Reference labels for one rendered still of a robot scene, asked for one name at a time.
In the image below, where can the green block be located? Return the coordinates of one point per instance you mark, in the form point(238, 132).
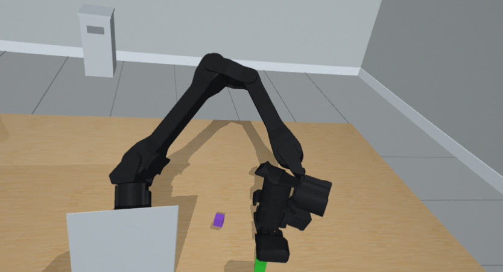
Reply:
point(259, 268)
point(260, 262)

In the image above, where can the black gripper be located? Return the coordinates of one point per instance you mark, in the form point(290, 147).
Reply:
point(270, 246)

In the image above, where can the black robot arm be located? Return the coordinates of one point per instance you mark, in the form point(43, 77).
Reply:
point(147, 158)

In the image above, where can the purple block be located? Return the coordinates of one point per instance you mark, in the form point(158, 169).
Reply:
point(219, 220)

